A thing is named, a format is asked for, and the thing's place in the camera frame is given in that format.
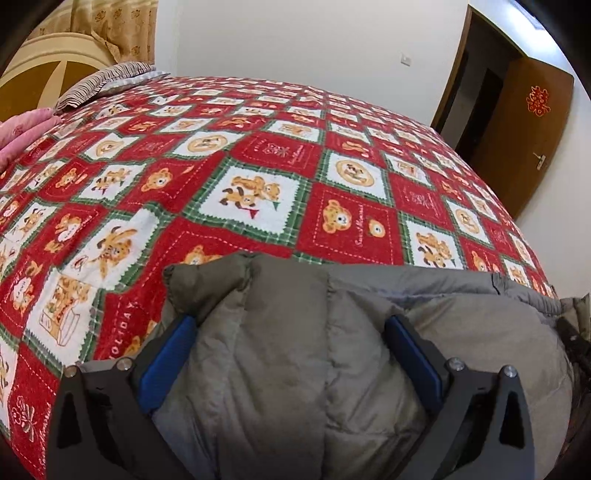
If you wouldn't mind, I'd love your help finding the grey quilted down jacket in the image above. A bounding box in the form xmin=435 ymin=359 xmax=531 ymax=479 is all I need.
xmin=75 ymin=250 xmax=591 ymax=480

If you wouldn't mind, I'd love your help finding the red teddy bear bedspread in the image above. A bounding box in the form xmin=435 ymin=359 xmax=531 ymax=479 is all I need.
xmin=1 ymin=77 xmax=553 ymax=478

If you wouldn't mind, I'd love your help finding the pink folded blanket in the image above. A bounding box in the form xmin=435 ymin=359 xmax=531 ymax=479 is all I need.
xmin=0 ymin=108 xmax=61 ymax=172

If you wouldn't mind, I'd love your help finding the brown wooden door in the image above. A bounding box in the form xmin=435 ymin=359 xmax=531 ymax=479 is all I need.
xmin=472 ymin=57 xmax=574 ymax=219

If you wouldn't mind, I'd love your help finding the red double happiness sticker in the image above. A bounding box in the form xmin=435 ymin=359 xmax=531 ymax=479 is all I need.
xmin=526 ymin=85 xmax=551 ymax=118

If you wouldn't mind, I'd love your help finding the grey striped pillow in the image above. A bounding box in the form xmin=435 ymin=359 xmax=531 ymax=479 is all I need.
xmin=53 ymin=61 xmax=169 ymax=115

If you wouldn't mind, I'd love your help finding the cream wooden headboard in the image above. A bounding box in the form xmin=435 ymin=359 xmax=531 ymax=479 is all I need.
xmin=1 ymin=32 xmax=115 ymax=121

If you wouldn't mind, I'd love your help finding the tan patterned curtain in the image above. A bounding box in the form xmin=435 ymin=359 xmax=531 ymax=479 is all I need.
xmin=28 ymin=0 xmax=158 ymax=63

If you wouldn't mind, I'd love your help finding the metal door handle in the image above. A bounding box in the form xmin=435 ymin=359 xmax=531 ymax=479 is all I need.
xmin=533 ymin=153 xmax=546 ymax=171

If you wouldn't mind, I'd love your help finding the dark brown door frame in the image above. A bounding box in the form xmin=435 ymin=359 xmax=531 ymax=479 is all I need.
xmin=430 ymin=4 xmax=525 ymax=160

